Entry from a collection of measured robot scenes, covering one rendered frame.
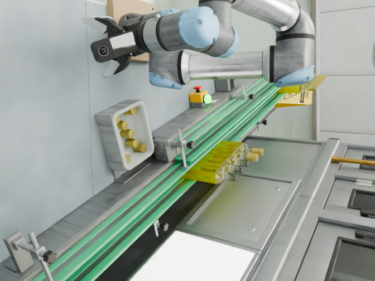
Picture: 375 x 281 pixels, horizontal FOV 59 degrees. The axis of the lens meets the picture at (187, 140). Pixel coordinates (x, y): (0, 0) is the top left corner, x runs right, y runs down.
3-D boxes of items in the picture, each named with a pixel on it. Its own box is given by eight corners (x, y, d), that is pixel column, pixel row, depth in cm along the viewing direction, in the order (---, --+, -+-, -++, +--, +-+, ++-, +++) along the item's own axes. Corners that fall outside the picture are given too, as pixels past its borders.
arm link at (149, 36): (161, 56, 70) (150, 16, 67) (146, 58, 73) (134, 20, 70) (182, 46, 76) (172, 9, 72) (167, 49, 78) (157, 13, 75)
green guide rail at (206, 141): (174, 160, 139) (191, 163, 134) (174, 158, 138) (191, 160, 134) (295, 63, 270) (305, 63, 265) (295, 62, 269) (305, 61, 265)
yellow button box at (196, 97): (190, 107, 169) (202, 107, 165) (187, 92, 167) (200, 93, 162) (197, 102, 175) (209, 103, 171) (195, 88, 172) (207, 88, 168)
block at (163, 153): (154, 161, 139) (168, 164, 135) (150, 141, 135) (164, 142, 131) (159, 158, 141) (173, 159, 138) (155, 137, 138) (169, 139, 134)
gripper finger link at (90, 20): (97, 15, 86) (123, 32, 83) (78, 20, 82) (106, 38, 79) (98, 4, 84) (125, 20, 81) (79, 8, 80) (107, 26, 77)
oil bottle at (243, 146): (203, 154, 159) (245, 159, 148) (202, 143, 157) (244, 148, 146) (209, 149, 164) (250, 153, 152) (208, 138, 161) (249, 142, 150)
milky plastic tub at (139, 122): (110, 169, 126) (126, 173, 121) (94, 114, 118) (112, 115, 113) (139, 150, 139) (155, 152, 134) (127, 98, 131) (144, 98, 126)
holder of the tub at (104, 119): (113, 181, 129) (128, 184, 124) (94, 114, 118) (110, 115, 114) (140, 161, 141) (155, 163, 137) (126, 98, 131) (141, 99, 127)
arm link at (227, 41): (242, 9, 78) (216, -5, 69) (241, 58, 78) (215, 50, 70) (214, 15, 83) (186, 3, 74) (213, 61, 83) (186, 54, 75)
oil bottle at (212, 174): (177, 177, 142) (222, 185, 130) (175, 165, 140) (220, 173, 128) (184, 171, 146) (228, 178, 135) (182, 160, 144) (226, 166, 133)
